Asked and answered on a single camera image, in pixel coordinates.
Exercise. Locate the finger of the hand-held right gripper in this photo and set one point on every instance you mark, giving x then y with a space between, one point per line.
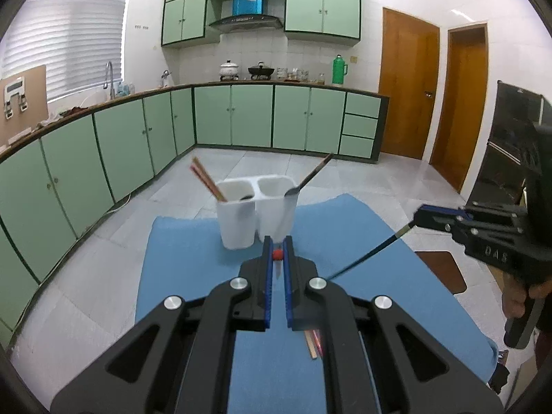
483 233
487 214

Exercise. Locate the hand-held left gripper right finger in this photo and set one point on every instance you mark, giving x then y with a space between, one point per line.
289 293

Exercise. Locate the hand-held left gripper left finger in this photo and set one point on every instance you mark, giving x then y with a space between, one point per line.
269 293

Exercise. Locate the white two-compartment utensil holder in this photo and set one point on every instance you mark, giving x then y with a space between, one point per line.
237 224

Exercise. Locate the black chopstick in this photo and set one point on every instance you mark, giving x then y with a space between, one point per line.
371 254

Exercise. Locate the black spoon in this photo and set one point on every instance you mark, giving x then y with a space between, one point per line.
248 199

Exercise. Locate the person's right hand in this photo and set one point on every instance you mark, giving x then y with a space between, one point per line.
513 302

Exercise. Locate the brown wooden stool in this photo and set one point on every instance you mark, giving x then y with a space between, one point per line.
444 269

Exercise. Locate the black cabinet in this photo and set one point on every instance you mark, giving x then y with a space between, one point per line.
500 146

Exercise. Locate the blue mat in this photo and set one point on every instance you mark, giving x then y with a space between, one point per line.
185 276

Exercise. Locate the brown wooden door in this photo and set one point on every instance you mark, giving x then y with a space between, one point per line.
459 112
407 90

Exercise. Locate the green drawer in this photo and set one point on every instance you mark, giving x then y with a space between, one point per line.
363 105
360 126
356 146

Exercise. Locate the green lower kitchen cabinets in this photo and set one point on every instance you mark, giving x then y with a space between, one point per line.
125 146

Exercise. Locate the green kitchen cabinets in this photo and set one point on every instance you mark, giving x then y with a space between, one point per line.
125 146
319 8

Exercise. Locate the green thermos jug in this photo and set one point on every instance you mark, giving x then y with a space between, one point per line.
339 71

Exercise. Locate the black wok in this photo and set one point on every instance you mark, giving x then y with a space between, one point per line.
260 70

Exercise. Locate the white cooking pot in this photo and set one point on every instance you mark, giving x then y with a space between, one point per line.
229 70

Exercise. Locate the green upper kitchen cabinets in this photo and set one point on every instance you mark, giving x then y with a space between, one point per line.
319 8

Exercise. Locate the black range hood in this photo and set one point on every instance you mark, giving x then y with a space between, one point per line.
246 23

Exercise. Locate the chrome kitchen faucet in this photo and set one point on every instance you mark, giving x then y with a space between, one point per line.
108 71

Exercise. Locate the white cloth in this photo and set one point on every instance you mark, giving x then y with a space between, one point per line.
56 115

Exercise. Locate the blue hood chimney cover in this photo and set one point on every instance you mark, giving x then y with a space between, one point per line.
248 3

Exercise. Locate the brown cardboard board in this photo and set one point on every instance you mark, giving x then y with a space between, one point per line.
36 103

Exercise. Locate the white device with clips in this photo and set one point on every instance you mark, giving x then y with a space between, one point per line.
15 88

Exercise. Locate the white window blind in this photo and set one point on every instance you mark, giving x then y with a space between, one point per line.
64 39

